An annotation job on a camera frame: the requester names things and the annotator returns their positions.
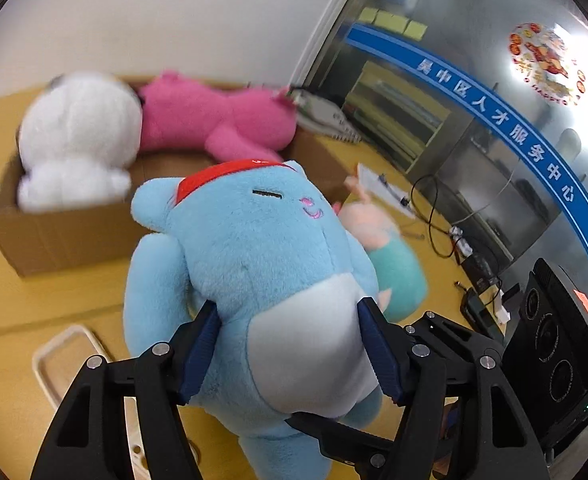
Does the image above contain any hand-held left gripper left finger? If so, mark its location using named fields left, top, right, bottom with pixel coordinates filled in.
left=30, top=300, right=219, bottom=480

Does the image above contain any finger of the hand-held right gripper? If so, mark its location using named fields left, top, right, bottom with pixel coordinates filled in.
left=401, top=310, right=507, bottom=361
left=284, top=411, right=399, bottom=468

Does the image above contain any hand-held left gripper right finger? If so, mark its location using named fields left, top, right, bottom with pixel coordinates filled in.
left=356, top=296, right=549, bottom=480

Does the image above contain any light blue plush toy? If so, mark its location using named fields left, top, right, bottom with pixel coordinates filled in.
left=123, top=157, right=382, bottom=478

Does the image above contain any cardboard box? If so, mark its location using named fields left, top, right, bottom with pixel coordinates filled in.
left=0, top=76, right=355, bottom=278

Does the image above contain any small black device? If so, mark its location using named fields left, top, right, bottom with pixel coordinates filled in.
left=461, top=290, right=499, bottom=332

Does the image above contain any white charger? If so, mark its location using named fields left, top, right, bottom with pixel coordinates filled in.
left=494, top=285, right=522, bottom=322

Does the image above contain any pink and teal plush toy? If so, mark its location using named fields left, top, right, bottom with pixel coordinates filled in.
left=331, top=175, right=429, bottom=321

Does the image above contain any white phone case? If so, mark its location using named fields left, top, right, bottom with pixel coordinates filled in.
left=31, top=325, right=149, bottom=480

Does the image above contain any clipboard with paper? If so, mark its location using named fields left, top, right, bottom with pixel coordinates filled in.
left=356, top=162, right=417, bottom=218

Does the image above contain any blue window banner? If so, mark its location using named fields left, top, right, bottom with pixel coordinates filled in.
left=346, top=22, right=588, bottom=241

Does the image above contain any shelf behind glass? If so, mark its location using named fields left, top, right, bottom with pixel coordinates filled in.
left=346, top=60, right=474, bottom=173

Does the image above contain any magenta pink plush toy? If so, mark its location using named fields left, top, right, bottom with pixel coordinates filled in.
left=136, top=70, right=299, bottom=161

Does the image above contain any white grey device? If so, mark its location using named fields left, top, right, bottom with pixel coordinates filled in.
left=289, top=86, right=362, bottom=143

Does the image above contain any white plush toy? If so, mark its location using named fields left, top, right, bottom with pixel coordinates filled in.
left=16, top=72, right=145, bottom=212

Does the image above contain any red window decal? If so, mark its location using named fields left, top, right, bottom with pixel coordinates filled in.
left=508, top=22, right=587, bottom=108

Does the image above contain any black cable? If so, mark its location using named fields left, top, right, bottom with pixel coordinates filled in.
left=410, top=175, right=474, bottom=261

